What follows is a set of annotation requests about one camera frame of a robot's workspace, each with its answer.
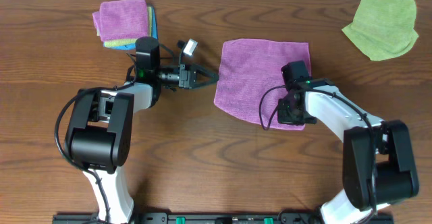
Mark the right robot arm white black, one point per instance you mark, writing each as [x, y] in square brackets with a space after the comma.
[378, 166]

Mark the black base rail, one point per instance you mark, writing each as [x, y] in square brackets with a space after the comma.
[164, 218]

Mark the green microfiber cloth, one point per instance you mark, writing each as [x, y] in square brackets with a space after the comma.
[383, 29]

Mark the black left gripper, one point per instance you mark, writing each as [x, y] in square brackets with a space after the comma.
[187, 78]

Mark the folded purple cloth on stack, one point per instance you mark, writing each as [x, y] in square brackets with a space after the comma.
[122, 20]

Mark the folded yellow-green cloth in stack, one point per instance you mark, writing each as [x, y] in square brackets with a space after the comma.
[118, 42]

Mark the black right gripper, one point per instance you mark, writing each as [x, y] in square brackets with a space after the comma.
[283, 119]

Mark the purple microfiber cloth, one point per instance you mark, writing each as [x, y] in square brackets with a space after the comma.
[250, 79]

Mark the folded blue cloth in stack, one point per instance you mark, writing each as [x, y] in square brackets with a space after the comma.
[126, 44]

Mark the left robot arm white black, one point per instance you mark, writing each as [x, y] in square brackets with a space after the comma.
[98, 136]

